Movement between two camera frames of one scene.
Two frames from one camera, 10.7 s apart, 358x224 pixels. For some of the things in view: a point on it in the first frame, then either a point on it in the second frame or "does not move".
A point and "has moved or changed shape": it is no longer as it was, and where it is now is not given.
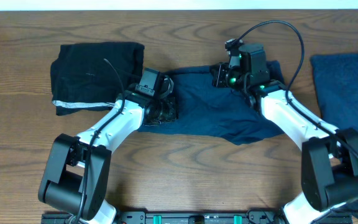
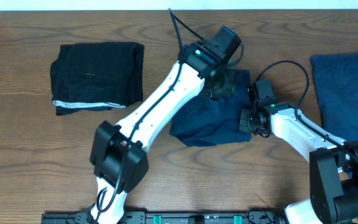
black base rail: x=196 y=217 does not move
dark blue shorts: x=204 y=109 has moved or changed shape
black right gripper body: x=227 y=78 to x=247 y=123
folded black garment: x=81 y=80 does not move
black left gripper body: x=165 y=111 to x=223 y=84
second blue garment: x=347 y=90 does not move
